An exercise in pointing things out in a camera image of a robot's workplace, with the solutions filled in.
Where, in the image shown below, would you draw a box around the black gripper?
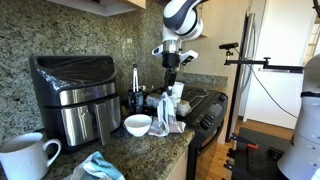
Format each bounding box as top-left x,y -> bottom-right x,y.
161,52 -> 181,96

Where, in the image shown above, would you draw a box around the patterned kitchen towel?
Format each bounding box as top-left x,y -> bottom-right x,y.
147,91 -> 187,138

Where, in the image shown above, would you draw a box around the small white ceramic bowl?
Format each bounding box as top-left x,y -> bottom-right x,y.
123,114 -> 153,138

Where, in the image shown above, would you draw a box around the black coil burner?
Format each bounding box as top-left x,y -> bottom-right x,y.
183,87 -> 209,101

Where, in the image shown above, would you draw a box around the egg carton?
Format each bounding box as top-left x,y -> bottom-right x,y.
144,92 -> 193,117

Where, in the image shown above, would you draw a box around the metal kitchen tongs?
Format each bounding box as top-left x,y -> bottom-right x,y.
131,63 -> 140,94

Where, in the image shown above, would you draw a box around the black electric stove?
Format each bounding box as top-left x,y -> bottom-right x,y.
143,84 -> 230,180

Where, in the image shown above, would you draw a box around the wooden base cabinet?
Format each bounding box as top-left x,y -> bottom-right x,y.
164,149 -> 190,180

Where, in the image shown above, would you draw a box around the black steel air fryer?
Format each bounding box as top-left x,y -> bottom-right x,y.
28,54 -> 122,155

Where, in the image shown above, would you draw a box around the wooden upper cabinet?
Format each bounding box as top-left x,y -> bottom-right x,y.
45,0 -> 147,18

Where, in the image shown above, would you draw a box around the light blue cloth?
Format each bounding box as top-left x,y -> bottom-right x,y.
69,151 -> 126,180

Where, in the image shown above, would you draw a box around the refrigerator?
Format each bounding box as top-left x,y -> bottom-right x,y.
238,0 -> 311,130

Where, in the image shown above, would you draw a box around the black floor platform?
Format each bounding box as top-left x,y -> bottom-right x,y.
222,126 -> 295,180

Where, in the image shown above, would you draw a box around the white ceramic mug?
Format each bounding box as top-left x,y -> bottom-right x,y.
0,132 -> 63,180

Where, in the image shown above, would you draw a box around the black camera on stand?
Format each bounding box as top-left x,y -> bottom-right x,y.
218,41 -> 240,52

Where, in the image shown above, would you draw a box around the orange handled clamp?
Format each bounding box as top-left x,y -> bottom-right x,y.
230,133 -> 260,151

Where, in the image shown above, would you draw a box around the black camera stand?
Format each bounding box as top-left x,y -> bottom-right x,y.
223,49 -> 305,143

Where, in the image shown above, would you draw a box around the black camera cable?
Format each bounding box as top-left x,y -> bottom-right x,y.
245,63 -> 298,120

